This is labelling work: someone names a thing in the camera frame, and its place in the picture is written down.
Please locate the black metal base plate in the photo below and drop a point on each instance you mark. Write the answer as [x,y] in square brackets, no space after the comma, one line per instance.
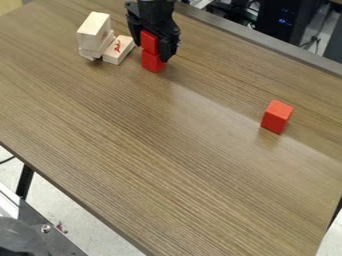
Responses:
[31,235]

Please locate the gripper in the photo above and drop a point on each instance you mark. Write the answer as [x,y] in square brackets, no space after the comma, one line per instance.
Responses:
[155,15]

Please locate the plain wooden block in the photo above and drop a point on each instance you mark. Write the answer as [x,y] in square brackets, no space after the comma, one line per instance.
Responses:
[95,53]
[93,30]

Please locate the black computer tower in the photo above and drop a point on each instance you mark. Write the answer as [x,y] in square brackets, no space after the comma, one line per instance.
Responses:
[282,18]

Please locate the wooden block with red mark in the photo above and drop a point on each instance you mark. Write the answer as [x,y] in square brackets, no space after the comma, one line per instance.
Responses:
[118,50]

